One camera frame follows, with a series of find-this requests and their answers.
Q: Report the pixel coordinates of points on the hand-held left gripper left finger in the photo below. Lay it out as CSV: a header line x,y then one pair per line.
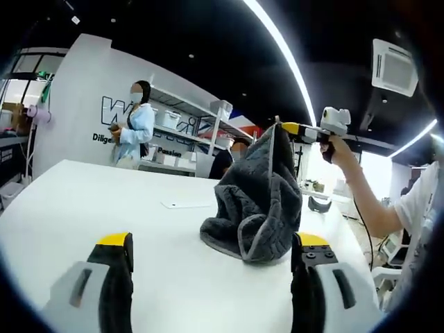
x,y
104,298

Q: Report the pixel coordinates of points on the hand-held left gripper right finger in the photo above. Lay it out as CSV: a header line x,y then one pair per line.
x,y
319,298

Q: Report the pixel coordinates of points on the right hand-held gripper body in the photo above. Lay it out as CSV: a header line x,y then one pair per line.
x,y
334,119

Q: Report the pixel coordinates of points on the grey towel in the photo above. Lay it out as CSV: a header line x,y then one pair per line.
x,y
256,194

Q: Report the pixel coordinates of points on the person's right hand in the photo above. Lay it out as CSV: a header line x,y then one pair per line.
x,y
342,149

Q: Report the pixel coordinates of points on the black clamp stand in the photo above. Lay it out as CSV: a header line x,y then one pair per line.
x,y
297,159

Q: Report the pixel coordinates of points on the black curved device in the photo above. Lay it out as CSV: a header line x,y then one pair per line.
x,y
319,205

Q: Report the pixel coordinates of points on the ceiling air conditioner vent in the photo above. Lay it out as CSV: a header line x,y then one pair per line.
x,y
395,67

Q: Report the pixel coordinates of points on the short ceiling light strip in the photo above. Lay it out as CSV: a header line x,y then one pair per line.
x,y
414,138

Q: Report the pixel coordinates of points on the long ceiling light strip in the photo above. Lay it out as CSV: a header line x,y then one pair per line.
x,y
288,52

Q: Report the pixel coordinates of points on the white table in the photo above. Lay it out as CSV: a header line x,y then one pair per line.
x,y
121,208

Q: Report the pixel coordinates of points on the metal storage shelf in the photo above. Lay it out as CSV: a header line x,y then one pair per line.
x,y
212,138

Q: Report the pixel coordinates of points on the white flat card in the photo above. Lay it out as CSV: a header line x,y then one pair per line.
x,y
184,204

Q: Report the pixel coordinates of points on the operator in white shirt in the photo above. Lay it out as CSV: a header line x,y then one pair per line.
x,y
419,222

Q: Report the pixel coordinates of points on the shelf with white bins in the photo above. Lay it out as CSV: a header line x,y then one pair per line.
x,y
170,118

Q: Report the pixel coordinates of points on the white floor crate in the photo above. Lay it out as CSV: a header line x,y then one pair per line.
x,y
12,194

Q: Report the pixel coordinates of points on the white stand pole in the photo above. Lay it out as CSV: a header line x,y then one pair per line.
x,y
28,149

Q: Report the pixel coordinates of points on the black cabinet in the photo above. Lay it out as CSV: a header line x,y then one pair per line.
x,y
8,156

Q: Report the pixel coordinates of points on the cardboard box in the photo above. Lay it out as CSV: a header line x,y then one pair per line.
x,y
17,121

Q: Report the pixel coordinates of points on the red blue wall banner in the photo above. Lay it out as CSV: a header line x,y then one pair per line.
x,y
243,125

